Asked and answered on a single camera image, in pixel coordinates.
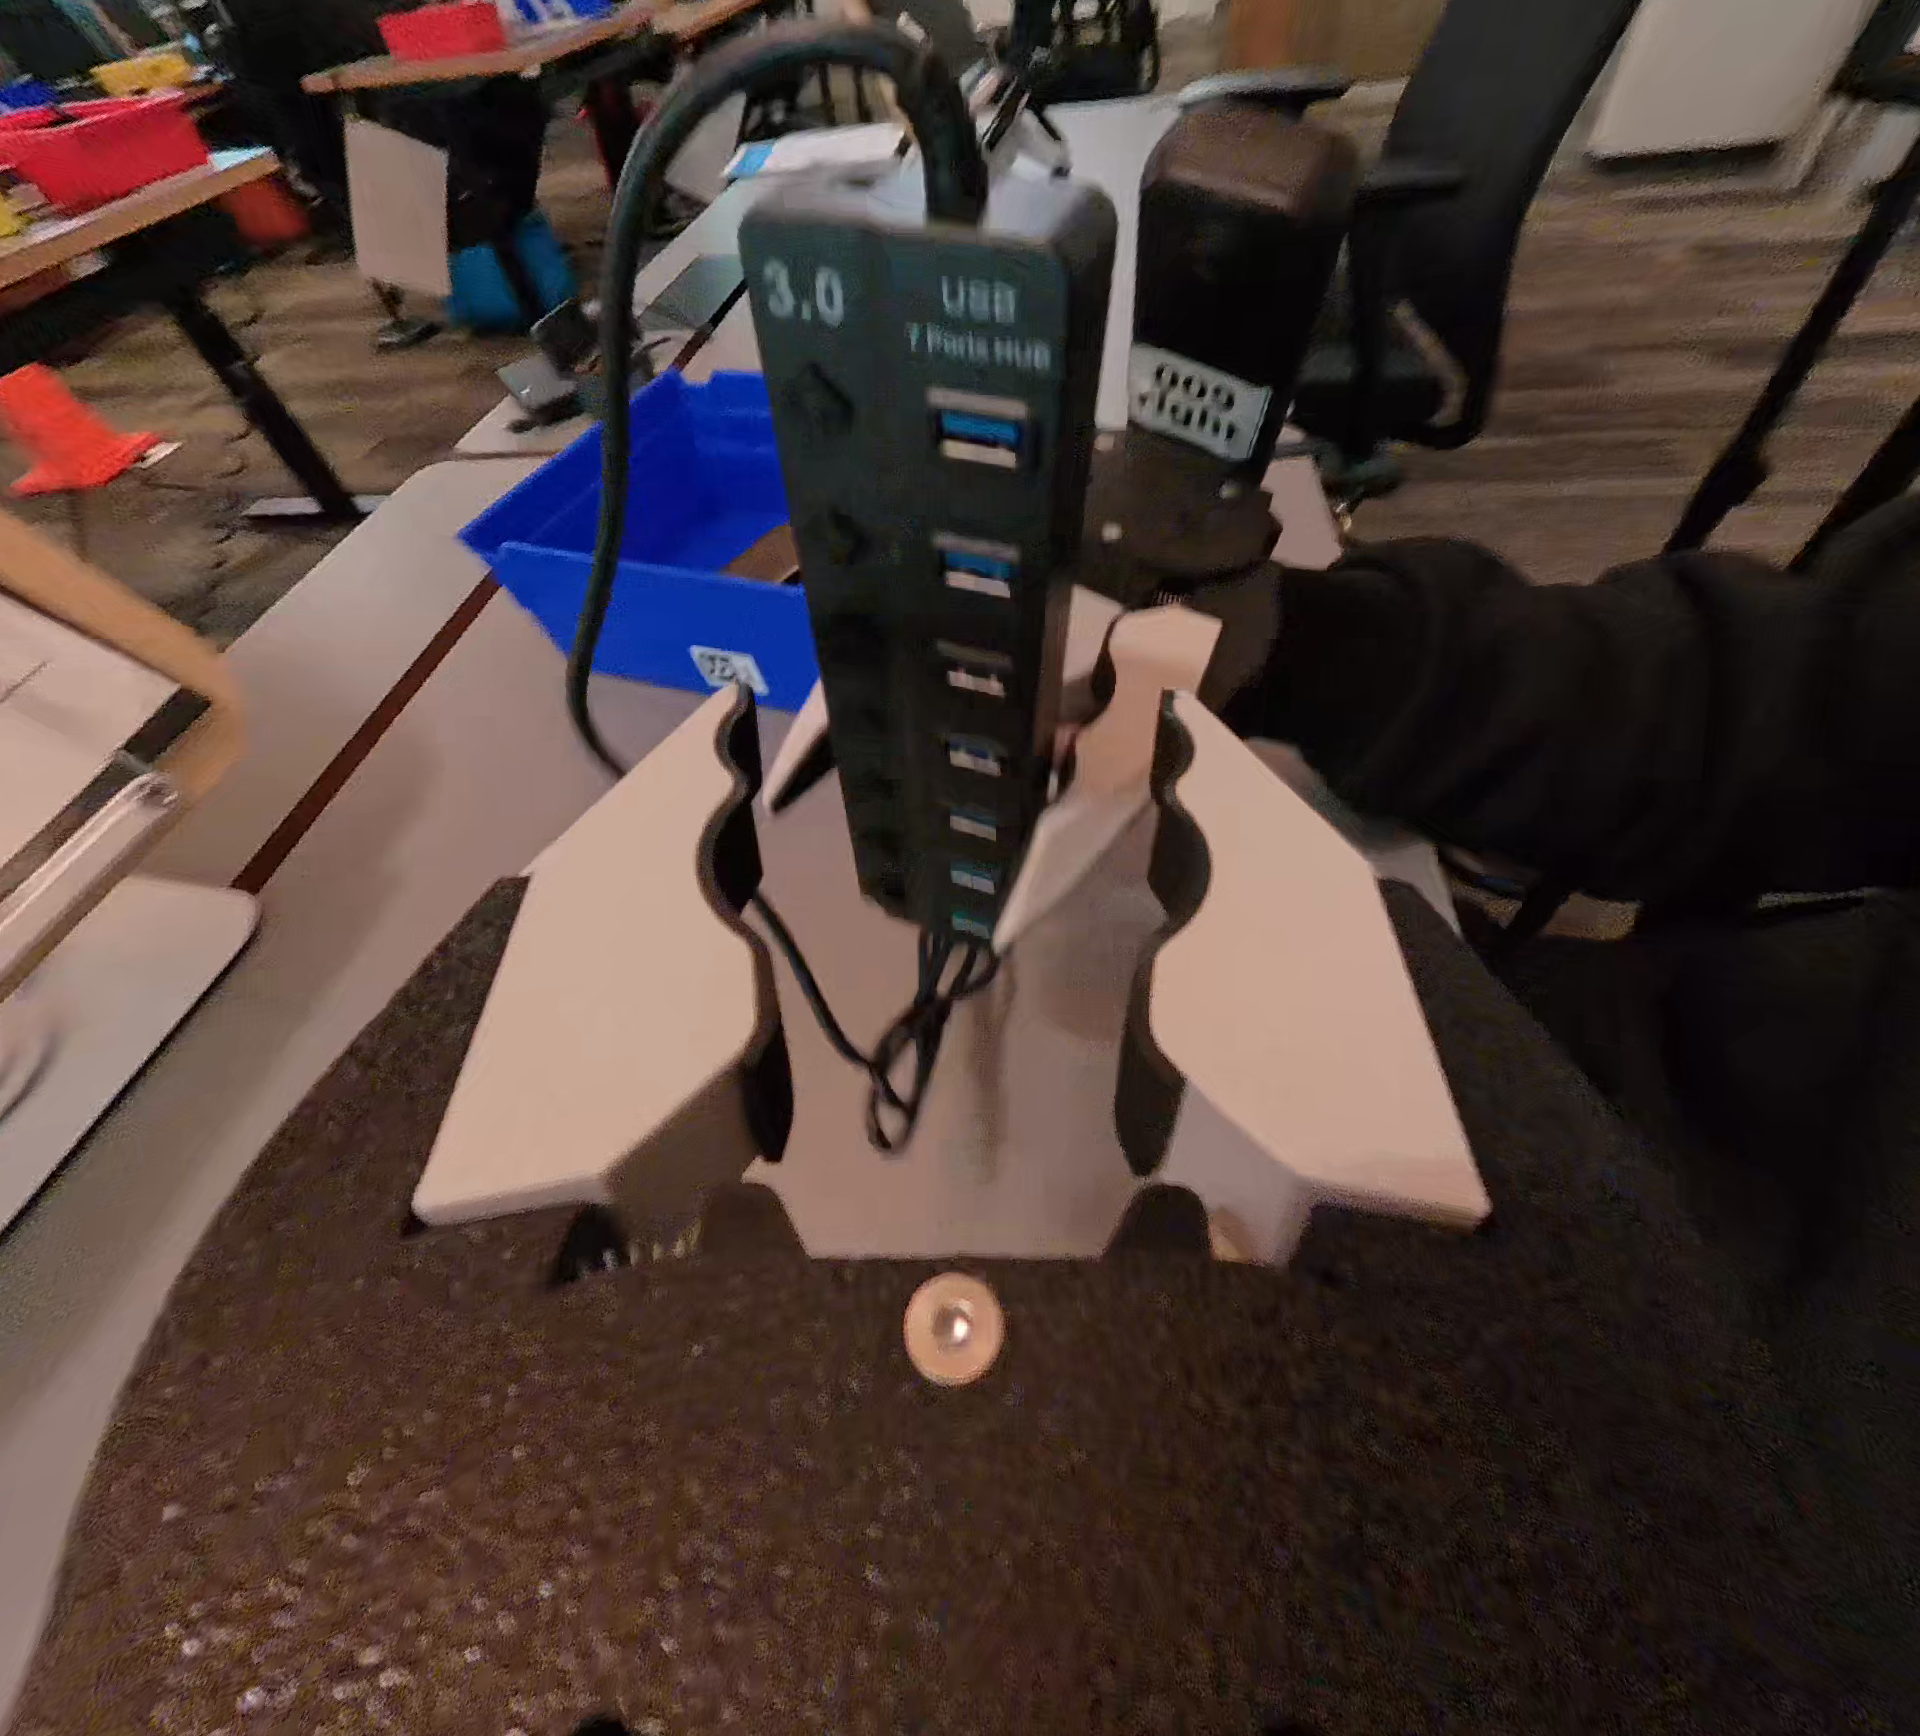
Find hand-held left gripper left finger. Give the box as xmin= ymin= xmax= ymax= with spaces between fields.
xmin=408 ymin=681 xmax=794 ymax=1230

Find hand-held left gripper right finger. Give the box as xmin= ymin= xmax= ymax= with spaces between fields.
xmin=1113 ymin=689 xmax=1493 ymax=1271

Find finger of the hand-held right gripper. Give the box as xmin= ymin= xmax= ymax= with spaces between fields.
xmin=988 ymin=602 xmax=1224 ymax=953
xmin=760 ymin=688 xmax=836 ymax=812

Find black usb hub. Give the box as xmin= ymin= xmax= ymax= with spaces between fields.
xmin=738 ymin=171 xmax=1118 ymax=936

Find black hub cable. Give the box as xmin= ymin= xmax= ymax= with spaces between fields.
xmin=566 ymin=16 xmax=997 ymax=1154

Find person's right forearm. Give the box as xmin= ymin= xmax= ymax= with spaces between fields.
xmin=1259 ymin=498 xmax=1920 ymax=912

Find blue plastic bin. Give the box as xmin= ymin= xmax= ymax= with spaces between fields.
xmin=457 ymin=371 xmax=818 ymax=716

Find black office chair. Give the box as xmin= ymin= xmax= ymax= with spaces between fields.
xmin=1292 ymin=0 xmax=1757 ymax=461

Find blue bag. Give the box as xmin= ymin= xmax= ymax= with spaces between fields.
xmin=449 ymin=207 xmax=580 ymax=337

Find black tripod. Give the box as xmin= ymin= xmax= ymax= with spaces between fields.
xmin=1667 ymin=11 xmax=1920 ymax=569

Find wooden table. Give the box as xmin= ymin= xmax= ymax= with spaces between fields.
xmin=0 ymin=145 xmax=368 ymax=523
xmin=298 ymin=0 xmax=778 ymax=110

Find orange floor cone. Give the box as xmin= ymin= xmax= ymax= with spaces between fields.
xmin=0 ymin=362 xmax=161 ymax=495

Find small red plastic bin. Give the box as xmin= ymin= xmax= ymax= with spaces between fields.
xmin=375 ymin=3 xmax=512 ymax=62

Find large red plastic bin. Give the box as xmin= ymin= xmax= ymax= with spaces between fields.
xmin=0 ymin=93 xmax=210 ymax=212

